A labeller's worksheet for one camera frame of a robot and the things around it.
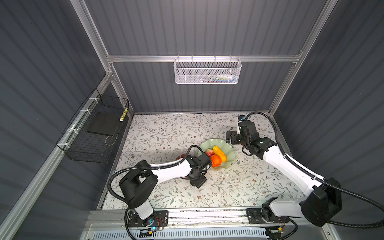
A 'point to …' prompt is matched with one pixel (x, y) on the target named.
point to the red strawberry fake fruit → (209, 151)
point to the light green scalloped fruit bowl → (226, 148)
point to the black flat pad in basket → (105, 123)
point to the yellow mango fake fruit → (217, 151)
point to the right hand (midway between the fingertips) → (235, 134)
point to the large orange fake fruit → (216, 160)
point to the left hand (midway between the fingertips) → (199, 180)
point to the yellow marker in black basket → (123, 115)
